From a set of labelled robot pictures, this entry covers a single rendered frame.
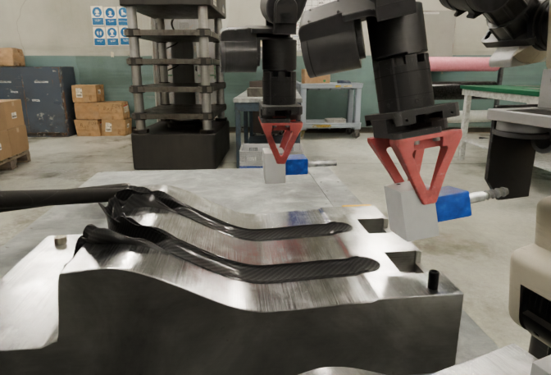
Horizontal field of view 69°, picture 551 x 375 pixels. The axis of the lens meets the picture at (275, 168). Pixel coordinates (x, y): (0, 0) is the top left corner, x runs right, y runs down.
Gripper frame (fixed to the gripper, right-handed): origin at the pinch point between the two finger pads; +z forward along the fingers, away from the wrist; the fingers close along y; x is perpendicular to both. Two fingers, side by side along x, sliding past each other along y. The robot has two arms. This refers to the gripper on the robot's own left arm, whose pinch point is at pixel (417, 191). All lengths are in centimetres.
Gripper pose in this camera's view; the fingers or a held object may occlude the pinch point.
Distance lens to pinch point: 47.0
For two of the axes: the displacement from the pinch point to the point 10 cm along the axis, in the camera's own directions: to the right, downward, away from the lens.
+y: 0.8, 1.0, -9.9
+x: 9.8, -1.8, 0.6
